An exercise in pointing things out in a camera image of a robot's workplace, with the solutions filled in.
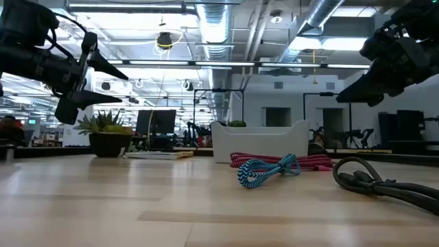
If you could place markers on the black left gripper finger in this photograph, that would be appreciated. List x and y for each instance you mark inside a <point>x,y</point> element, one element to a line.
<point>101,65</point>
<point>85,99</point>

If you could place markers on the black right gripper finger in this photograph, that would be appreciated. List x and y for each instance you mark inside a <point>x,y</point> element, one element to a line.
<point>370,87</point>
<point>375,101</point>

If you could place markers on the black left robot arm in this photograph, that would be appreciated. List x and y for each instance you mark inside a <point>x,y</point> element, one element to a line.
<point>24,20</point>

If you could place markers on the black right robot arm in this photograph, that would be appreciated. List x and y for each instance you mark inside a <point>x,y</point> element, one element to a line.
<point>422,13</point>

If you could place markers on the black cabinet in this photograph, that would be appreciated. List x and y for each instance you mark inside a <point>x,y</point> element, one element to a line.
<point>401,128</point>

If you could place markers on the potted succulent plant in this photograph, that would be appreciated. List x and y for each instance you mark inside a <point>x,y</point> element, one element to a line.
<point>109,144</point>

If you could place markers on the black overhead device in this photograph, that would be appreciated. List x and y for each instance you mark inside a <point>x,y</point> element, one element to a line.
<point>165,40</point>

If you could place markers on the person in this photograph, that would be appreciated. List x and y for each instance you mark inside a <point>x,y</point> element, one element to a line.
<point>10,132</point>

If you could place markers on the black computer monitor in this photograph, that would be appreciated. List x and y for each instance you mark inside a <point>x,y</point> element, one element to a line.
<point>156,121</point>

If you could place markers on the white notebook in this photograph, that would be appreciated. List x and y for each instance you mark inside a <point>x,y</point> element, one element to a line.
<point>157,155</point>

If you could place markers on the white plastic bin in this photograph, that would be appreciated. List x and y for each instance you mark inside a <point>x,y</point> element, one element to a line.
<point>260,144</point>

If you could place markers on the small green round plant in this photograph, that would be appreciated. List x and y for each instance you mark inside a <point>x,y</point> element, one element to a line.
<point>236,123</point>

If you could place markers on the black background rig frame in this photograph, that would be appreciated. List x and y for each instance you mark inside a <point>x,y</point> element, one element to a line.
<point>326,94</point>
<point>219,90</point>

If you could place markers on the silver ventilation duct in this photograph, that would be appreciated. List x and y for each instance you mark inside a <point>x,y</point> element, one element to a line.
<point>319,13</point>
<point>216,27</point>

